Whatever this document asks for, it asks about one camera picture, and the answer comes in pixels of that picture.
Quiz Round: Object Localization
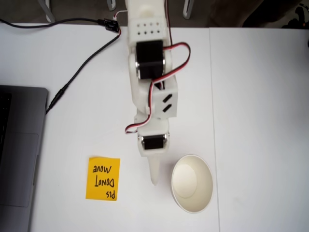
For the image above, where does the brown paper cup with note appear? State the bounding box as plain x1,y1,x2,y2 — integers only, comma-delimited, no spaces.
170,154,214,214

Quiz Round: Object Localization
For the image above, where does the yellow handwritten sticky note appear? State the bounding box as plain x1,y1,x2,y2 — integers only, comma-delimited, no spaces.
85,156,121,202

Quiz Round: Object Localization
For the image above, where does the black controller board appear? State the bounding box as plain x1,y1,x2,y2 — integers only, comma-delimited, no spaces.
103,18,120,32

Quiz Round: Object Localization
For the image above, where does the dark grey laptop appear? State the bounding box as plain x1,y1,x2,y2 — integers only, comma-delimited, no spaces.
0,85,49,232

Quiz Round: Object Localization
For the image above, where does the black cable with barrel plug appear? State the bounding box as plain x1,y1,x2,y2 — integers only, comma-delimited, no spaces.
45,33,122,115

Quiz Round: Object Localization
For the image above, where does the black USB cable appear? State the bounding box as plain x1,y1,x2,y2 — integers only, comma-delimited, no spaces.
0,18,106,29

